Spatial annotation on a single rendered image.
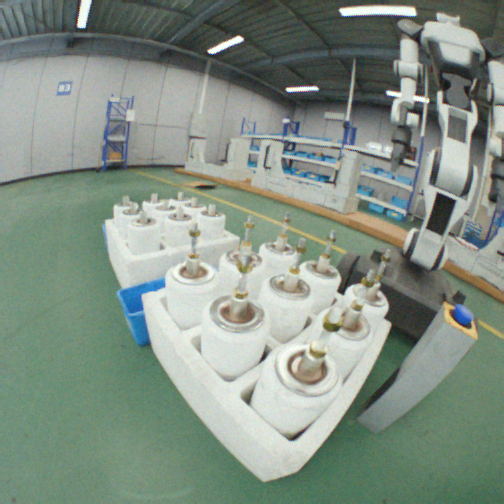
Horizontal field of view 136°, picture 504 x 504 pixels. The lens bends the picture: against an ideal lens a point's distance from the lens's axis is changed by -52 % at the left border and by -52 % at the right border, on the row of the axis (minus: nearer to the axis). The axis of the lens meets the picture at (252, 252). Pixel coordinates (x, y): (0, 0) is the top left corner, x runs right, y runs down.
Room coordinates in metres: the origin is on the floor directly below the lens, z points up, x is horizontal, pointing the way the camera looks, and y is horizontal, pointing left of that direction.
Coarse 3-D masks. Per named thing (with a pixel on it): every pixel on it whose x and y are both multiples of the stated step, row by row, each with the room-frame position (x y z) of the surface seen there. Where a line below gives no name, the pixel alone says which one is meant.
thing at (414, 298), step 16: (368, 256) 0.64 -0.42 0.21; (400, 256) 0.86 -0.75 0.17; (352, 272) 0.66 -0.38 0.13; (368, 272) 0.57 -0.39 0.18; (384, 272) 0.55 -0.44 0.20; (400, 272) 0.65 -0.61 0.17; (416, 272) 0.69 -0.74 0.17; (432, 272) 0.73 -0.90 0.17; (384, 288) 0.52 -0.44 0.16; (400, 288) 0.49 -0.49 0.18; (416, 288) 0.49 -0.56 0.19; (432, 288) 0.55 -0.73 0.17; (448, 288) 0.58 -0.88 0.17; (400, 304) 0.47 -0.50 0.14; (416, 304) 0.44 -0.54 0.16; (432, 304) 0.41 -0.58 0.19; (464, 304) 0.38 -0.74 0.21; (400, 320) 0.45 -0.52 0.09; (416, 320) 0.42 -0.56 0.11; (432, 320) 0.38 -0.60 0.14; (416, 336) 0.39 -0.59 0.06
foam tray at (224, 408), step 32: (160, 320) 0.24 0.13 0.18; (384, 320) 0.33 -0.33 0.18; (160, 352) 0.25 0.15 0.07; (192, 352) 0.19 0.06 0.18; (192, 384) 0.16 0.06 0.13; (224, 384) 0.15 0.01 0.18; (256, 384) 0.17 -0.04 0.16; (352, 384) 0.16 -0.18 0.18; (224, 416) 0.11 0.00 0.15; (256, 416) 0.10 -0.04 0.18; (320, 416) 0.11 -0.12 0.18; (256, 448) 0.07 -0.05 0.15; (288, 448) 0.06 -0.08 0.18
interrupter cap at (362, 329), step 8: (328, 312) 0.24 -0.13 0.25; (344, 312) 0.25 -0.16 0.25; (360, 320) 0.23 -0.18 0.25; (344, 328) 0.21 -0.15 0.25; (352, 328) 0.21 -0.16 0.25; (360, 328) 0.21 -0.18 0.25; (368, 328) 0.21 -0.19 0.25; (344, 336) 0.19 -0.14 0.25; (352, 336) 0.19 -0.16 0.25; (360, 336) 0.20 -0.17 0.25
